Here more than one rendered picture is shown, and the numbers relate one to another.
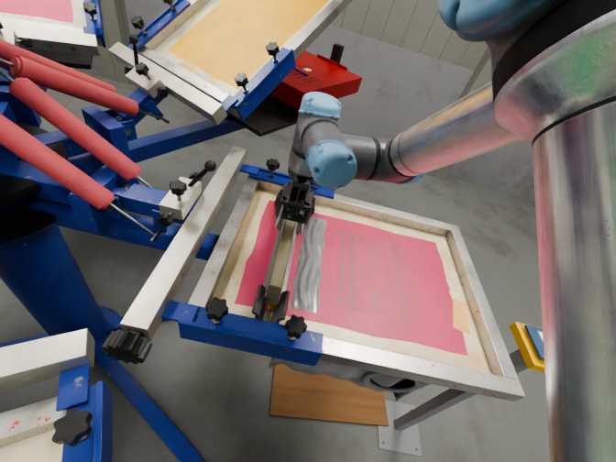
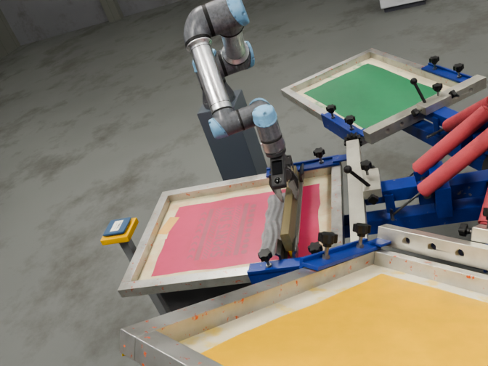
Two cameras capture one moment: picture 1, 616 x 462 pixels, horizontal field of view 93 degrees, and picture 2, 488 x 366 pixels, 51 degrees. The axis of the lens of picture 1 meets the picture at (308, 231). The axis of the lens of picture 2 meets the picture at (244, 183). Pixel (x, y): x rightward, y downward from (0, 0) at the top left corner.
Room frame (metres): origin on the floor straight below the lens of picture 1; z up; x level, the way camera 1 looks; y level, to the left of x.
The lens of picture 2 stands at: (1.96, 0.57, 2.08)
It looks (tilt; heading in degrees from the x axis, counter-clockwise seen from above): 31 degrees down; 205
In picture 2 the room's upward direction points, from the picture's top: 20 degrees counter-clockwise
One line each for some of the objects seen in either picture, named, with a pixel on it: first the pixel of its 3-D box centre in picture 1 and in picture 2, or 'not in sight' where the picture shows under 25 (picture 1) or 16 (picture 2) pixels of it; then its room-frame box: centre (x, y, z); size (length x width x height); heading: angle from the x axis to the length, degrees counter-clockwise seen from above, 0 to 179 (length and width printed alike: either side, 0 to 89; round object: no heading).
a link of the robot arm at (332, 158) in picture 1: (336, 156); (256, 114); (0.46, -0.01, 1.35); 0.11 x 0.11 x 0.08; 24
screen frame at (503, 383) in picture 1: (356, 264); (237, 224); (0.59, -0.17, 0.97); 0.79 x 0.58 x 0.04; 96
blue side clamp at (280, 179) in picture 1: (291, 188); (295, 269); (0.84, 0.10, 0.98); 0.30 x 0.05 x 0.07; 96
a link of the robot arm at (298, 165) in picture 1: (308, 160); (272, 144); (0.55, 0.05, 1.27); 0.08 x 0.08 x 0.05
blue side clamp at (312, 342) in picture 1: (253, 335); (303, 171); (0.29, 0.04, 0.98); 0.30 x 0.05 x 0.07; 96
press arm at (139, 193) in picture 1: (161, 204); (390, 190); (0.53, 0.39, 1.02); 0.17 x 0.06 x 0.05; 96
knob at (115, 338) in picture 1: (131, 339); (353, 143); (0.19, 0.24, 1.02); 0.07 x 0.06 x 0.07; 96
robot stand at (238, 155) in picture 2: not in sight; (256, 203); (-0.03, -0.35, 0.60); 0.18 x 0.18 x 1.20; 3
